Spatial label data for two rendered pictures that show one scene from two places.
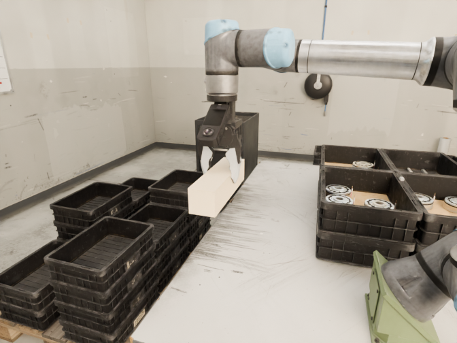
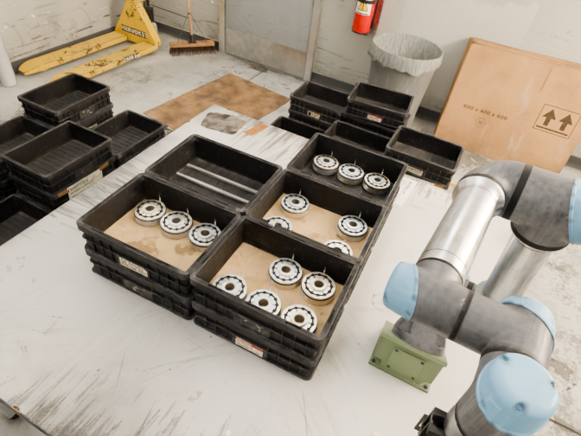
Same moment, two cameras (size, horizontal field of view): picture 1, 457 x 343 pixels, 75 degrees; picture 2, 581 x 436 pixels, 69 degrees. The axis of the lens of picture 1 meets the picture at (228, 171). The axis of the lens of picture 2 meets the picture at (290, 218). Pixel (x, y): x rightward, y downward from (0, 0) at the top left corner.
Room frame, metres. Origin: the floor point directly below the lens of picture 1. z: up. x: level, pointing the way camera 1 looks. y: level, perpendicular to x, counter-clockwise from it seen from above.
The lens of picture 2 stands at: (0.98, 0.27, 1.85)
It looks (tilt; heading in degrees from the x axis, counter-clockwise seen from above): 43 degrees down; 274
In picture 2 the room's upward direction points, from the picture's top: 9 degrees clockwise
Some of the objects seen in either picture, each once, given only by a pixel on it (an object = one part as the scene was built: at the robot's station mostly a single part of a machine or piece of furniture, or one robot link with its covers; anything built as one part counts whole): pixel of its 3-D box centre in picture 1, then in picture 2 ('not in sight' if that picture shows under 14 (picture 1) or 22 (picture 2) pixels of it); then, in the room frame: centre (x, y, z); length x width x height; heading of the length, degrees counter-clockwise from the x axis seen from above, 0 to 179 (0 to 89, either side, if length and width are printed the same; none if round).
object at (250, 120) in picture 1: (229, 161); not in sight; (2.85, -0.01, 0.45); 0.60 x 0.45 x 0.90; 162
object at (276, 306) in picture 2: (339, 200); (263, 304); (1.06, -0.43, 0.86); 0.10 x 0.10 x 0.01
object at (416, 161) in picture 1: (419, 173); (215, 182); (1.34, -0.90, 0.87); 0.40 x 0.30 x 0.11; 164
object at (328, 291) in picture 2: not in sight; (318, 285); (0.92, -0.53, 0.86); 0.10 x 0.10 x 0.01
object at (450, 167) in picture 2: not in sight; (414, 177); (0.41, -1.90, 0.37); 0.40 x 0.30 x 0.45; 162
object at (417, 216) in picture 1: (362, 188); (277, 272); (1.04, -0.50, 0.92); 0.40 x 0.30 x 0.02; 164
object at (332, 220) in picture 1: (360, 200); (275, 284); (1.04, -0.50, 0.87); 0.40 x 0.30 x 0.11; 164
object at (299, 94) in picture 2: not in sight; (320, 117); (1.05, -2.52, 0.31); 0.40 x 0.30 x 0.34; 162
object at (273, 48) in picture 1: (267, 49); (506, 335); (0.69, -0.08, 1.38); 0.11 x 0.11 x 0.08; 66
